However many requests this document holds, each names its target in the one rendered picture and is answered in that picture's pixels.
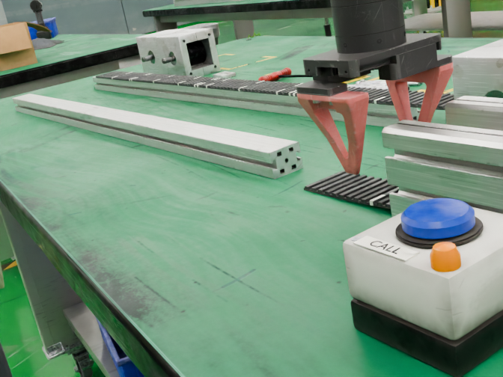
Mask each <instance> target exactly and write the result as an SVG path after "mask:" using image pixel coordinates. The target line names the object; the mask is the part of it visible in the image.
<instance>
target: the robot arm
mask: <svg viewBox="0 0 503 377"><path fill-rule="evenodd" d="M330 2H331V8H332V18H333V24H334V30H335V40H336V46H337V49H333V50H331V51H328V52H324V53H320V54H318V55H313V56H311V57H307V58H303V65H304V70H305V75H307V76H313V81H309V82H306V83H303V84H300V85H297V86H296V92H297V97H298V102H299V103H300V105H301V106H302V107H303V108H304V109H305V111H306V112H307V113H308V115H309V116H310V118H311V119H312V120H313V121H314V122H315V124H316V125H317V127H318V128H319V129H320V131H321V132H322V133H323V134H324V135H325V137H326V138H327V140H328V141H329V143H330V145H331V147H332V149H333V150H334V152H335V154H336V156H337V157H338V160H339V161H340V163H341V165H342V167H343V168H344V170H345V172H347V173H348V174H355V175H357V174H359V172H360V167H361V163H362V153H363V146H364V139H365V127H366V120H367V114H368V102H369V95H368V93H366V92H356V91H348V88H347V83H342V82H346V81H349V80H351V79H356V78H358V77H361V76H365V75H367V74H370V73H371V70H378V72H379V80H385V82H386V84H387V86H388V90H389V93H390V95H391V99H392V102H393V104H394V107H395V110H396V112H397V116H398V119H399V121H401V120H413V119H412V113H411V109H410V104H409V91H408V84H407V82H423V83H425V84H426V86H427V87H426V91H425V94H424V99H423V103H422V106H421V111H420V114H419V117H418V121H420V122H426V123H431V120H432V118H433V114H434V112H435V110H436V107H437V105H438V104H439V101H440V99H441V97H442V95H443V92H444V90H445V88H446V86H447V83H448V81H449V79H450V77H451V74H452V73H453V71H454V68H453V58H452V55H437V51H436V50H441V49H442V41H441V34H440V33H425V34H406V28H405V21H404V13H403V0H330ZM329 109H334V110H336V112H337V113H340V114H342V115H343V117H344V122H345V126H346V131H347V138H348V152H347V149H346V147H345V145H344V143H343V140H342V138H341V136H340V134H339V131H338V129H337V127H336V125H335V122H334V120H333V118H332V116H331V114H330V112H329Z"/></svg>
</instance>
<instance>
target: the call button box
mask: <svg viewBox="0 0 503 377"><path fill-rule="evenodd" d="M472 208H473V209H474V211H475V226H474V227H473V228H472V229H471V230H469V231H468V232H466V233H463V234H461V235H459V236H454V237H450V238H444V239H422V238H417V237H414V236H410V235H408V234H407V233H405V232H404V231H403V229H402V225H401V218H400V217H401V215H402V213H403V212H402V213H400V214H398V215H396V216H394V217H392V218H390V219H388V220H386V221H384V222H382V223H380V224H378V225H376V226H374V227H372V228H370V229H368V230H366V231H364V232H362V233H360V234H358V235H356V236H354V237H352V238H350V239H348V240H346V241H345V242H344V243H343V250H344V260H345V265H346V270H347V280H348V285H349V290H350V295H351V296H352V297H353V298H354V299H353V300H352V301H351V303H350V304H351V310H352V315H353V324H354V326H355V328H356V329H357V330H359V331H361V332H363V333H365V334H368V335H370V336H372V337H374V338H376V339H378V340H380V341H382V342H384V343H386V344H388V345H390V346H392V347H395V348H396V349H399V350H401V351H402V352H405V353H407V354H408V355H411V356H413V357H414V358H417V359H419V360H421V361H423V362H425V363H427V364H429V365H431V366H433V367H435V368H437V369H439V370H441V371H443V372H445V373H448V374H450V375H452V376H454V377H461V376H463V375H465V374H466V373H467V372H468V371H470V370H471V369H473V368H474V367H476V366H477V365H478V364H480V363H481V362H483V361H484V360H486V359H487V358H488V357H489V356H491V355H493V354H494V353H495V352H497V351H498V350H499V349H501V348H502V347H503V214H499V213H496V212H490V211H486V210H483V209H477V208H474V207H472ZM439 242H452V243H454V244H455V245H456V246H457V249H458V250H459V252H460V256H461V267H460V268H459V269H457V270H455V271H452V272H438V271H435V270H433V269H432V268H431V265H430V252H431V251H432V248H433V246H434V245H435V244H436V243H439Z"/></svg>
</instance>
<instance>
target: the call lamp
mask: <svg viewBox="0 0 503 377"><path fill-rule="evenodd" d="M430 265H431V268H432V269H433V270H435V271H438V272H452V271H455V270H457V269H459V268H460V267H461V256H460V252H459V250H458V249H457V246H456V245H455V244H454V243H452V242H439V243H436V244H435V245H434V246H433V248H432V251H431V252H430Z"/></svg>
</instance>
